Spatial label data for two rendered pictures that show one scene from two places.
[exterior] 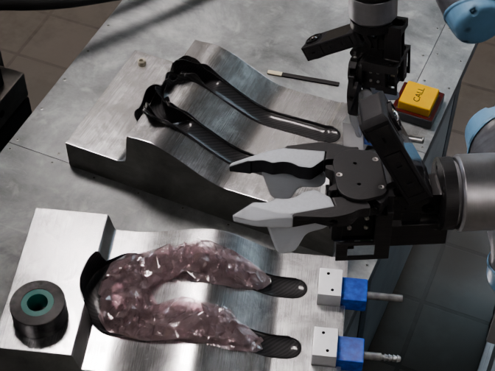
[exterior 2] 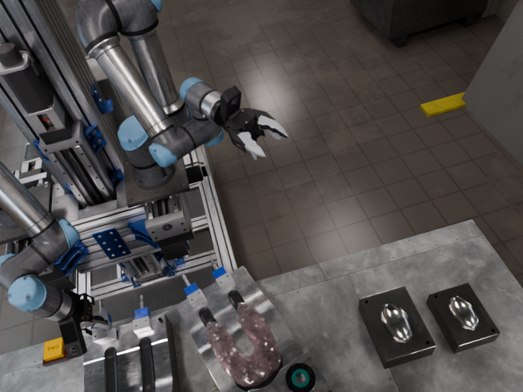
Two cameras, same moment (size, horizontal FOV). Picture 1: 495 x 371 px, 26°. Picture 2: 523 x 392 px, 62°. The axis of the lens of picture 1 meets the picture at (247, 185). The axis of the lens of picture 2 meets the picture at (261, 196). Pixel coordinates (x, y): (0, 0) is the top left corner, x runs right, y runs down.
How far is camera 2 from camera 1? 123 cm
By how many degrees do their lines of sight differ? 68
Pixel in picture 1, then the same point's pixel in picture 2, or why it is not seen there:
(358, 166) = (238, 120)
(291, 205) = (271, 123)
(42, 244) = not seen: outside the picture
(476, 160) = (212, 98)
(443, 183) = not seen: hidden behind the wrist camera
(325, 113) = (95, 365)
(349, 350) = (220, 272)
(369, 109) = (233, 92)
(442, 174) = not seen: hidden behind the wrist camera
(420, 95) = (53, 346)
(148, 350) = (277, 333)
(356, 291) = (192, 288)
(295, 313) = (216, 303)
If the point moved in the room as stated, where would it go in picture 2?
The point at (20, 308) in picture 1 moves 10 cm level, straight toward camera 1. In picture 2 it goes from (309, 382) to (325, 349)
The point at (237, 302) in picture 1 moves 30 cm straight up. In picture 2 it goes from (229, 320) to (208, 272)
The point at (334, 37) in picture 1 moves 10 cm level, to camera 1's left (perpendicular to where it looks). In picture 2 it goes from (75, 330) to (90, 358)
